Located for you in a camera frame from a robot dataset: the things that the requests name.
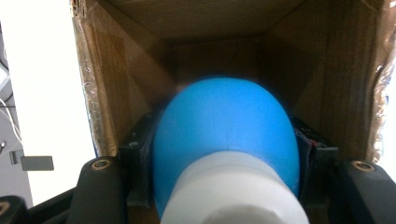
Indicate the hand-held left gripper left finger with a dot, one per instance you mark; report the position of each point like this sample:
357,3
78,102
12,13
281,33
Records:
138,161

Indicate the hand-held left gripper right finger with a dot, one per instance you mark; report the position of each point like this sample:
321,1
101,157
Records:
313,168

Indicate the blue cardboard box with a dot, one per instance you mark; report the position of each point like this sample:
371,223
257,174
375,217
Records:
327,77

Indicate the blue bottle with white cap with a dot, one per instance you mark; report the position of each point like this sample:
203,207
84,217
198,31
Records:
224,124

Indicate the dark tape strip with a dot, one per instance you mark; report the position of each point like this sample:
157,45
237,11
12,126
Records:
37,163

